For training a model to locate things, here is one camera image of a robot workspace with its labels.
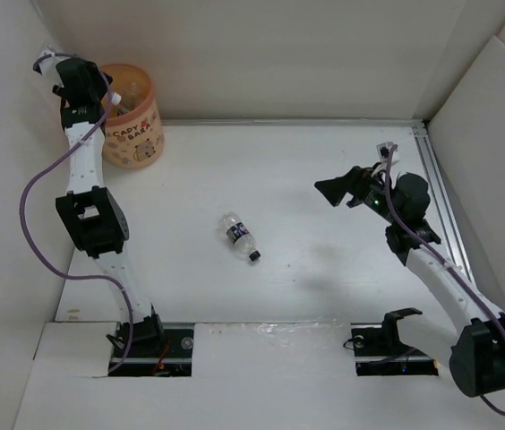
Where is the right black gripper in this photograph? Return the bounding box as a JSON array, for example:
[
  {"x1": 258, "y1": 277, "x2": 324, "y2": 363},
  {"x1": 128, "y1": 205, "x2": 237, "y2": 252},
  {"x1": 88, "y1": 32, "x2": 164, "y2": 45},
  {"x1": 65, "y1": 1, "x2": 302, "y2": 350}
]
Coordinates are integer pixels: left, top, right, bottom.
[{"x1": 314, "y1": 162, "x2": 402, "y2": 225}]

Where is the clear crushed plastic bottle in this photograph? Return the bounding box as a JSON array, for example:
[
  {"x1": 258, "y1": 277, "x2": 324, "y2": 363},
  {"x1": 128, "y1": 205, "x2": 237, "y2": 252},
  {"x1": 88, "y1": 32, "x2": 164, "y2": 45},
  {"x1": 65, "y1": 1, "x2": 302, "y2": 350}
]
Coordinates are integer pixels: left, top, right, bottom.
[{"x1": 112, "y1": 82, "x2": 143, "y2": 116}]

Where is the dark label black cap bottle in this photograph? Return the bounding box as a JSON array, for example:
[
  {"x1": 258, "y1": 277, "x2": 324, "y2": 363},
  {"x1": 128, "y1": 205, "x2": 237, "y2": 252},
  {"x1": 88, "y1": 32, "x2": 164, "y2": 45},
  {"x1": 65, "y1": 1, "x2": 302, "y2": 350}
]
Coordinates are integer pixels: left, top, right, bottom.
[{"x1": 220, "y1": 212, "x2": 261, "y2": 263}]

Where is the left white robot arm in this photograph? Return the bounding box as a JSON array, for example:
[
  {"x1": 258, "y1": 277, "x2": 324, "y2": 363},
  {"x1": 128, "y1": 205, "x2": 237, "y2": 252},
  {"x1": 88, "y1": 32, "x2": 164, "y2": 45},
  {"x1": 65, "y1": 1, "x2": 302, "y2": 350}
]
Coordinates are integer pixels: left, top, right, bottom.
[{"x1": 55, "y1": 57, "x2": 166, "y2": 356}]

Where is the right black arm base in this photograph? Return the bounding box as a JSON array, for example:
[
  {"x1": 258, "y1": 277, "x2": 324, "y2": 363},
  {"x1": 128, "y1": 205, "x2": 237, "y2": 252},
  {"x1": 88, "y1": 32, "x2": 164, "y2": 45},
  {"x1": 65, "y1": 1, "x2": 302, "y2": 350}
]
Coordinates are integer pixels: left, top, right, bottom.
[{"x1": 343, "y1": 307, "x2": 439, "y2": 377}]

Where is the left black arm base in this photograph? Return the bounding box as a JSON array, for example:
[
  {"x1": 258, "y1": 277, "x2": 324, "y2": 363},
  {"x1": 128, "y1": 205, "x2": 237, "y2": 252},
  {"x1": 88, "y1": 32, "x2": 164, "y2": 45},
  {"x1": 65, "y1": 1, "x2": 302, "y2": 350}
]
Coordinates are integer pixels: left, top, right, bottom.
[{"x1": 107, "y1": 316, "x2": 195, "y2": 378}]

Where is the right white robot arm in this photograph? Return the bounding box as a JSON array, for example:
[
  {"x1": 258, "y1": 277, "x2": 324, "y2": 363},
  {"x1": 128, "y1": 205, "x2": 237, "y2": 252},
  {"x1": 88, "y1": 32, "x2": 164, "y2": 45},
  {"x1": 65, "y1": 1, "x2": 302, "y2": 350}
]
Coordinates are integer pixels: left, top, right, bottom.
[{"x1": 314, "y1": 165, "x2": 505, "y2": 398}]

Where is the orange capybara plastic bin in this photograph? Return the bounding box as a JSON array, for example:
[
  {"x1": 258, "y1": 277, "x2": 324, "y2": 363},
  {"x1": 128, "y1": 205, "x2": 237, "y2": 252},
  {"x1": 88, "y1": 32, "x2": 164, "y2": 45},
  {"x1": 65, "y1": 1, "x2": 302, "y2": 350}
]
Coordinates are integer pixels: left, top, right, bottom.
[{"x1": 102, "y1": 64, "x2": 164, "y2": 169}]

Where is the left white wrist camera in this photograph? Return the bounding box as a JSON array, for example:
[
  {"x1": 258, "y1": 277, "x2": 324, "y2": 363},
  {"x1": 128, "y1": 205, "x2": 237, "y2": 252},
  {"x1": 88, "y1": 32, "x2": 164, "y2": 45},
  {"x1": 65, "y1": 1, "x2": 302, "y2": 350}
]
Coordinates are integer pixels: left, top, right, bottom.
[{"x1": 32, "y1": 46, "x2": 64, "y2": 82}]

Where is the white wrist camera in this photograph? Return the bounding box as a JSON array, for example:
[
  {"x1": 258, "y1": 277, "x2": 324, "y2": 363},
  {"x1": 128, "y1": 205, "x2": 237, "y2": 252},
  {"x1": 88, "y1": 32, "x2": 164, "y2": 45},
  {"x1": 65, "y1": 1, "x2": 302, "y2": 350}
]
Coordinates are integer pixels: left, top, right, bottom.
[
  {"x1": 32, "y1": 46, "x2": 64, "y2": 82},
  {"x1": 376, "y1": 142, "x2": 399, "y2": 166}
]

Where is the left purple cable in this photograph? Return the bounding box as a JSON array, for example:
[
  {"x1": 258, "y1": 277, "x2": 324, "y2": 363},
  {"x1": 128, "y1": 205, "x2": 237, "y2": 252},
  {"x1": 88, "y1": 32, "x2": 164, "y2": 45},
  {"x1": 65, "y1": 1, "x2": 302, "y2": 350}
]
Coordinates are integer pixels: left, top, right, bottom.
[{"x1": 19, "y1": 52, "x2": 137, "y2": 373}]

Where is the purple cable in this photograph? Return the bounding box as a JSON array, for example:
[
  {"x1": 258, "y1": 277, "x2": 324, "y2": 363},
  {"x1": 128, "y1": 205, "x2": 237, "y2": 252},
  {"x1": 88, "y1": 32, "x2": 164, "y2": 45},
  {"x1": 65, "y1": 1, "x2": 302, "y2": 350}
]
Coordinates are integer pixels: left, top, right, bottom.
[
  {"x1": 19, "y1": 52, "x2": 137, "y2": 373},
  {"x1": 381, "y1": 143, "x2": 505, "y2": 417}
]

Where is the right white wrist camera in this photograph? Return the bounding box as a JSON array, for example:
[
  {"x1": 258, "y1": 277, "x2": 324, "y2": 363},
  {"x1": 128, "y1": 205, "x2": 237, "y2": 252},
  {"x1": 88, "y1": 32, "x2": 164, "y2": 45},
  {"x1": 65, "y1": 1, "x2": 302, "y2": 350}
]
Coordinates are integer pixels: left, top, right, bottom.
[{"x1": 376, "y1": 142, "x2": 399, "y2": 166}]

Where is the aluminium rail right edge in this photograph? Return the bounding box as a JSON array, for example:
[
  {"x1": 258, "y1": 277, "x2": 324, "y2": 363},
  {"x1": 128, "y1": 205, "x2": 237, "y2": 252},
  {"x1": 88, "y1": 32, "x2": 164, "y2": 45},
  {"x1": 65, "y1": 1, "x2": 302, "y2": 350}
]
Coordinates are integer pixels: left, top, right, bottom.
[{"x1": 412, "y1": 120, "x2": 475, "y2": 283}]

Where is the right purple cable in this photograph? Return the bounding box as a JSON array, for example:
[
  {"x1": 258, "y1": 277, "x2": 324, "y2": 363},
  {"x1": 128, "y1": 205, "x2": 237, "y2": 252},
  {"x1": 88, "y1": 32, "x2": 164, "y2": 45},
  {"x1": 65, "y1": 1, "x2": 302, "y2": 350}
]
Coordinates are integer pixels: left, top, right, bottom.
[{"x1": 381, "y1": 143, "x2": 505, "y2": 417}]

